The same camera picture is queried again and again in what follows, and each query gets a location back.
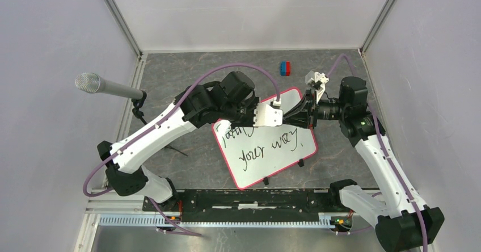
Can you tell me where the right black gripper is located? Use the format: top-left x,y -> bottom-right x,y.
282,89 -> 348,129

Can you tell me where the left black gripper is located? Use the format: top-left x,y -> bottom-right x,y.
221,97 -> 266,131

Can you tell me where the pink framed whiteboard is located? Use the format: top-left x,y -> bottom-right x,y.
211,87 -> 318,191

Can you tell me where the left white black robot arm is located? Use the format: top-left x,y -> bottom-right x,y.
105,71 -> 259,211

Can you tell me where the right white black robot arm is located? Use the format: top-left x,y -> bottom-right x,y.
283,76 -> 445,251

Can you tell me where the blue and red eraser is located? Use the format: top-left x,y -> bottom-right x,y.
280,61 -> 291,77

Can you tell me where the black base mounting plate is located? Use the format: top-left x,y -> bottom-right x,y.
161,188 -> 350,222

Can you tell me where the black microphone stand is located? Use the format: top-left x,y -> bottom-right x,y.
131,90 -> 188,157

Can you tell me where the grey microphone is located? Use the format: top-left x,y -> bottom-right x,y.
74,73 -> 145,100

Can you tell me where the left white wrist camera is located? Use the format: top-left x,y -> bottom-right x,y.
253,100 -> 283,127

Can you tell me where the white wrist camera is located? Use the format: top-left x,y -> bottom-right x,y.
305,71 -> 330,104
253,100 -> 283,127

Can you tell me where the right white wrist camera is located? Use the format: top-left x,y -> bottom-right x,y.
305,71 -> 330,104

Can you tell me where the blue toothed cable rail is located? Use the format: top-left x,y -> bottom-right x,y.
99,214 -> 335,229

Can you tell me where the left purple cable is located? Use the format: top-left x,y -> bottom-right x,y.
82,62 -> 282,238

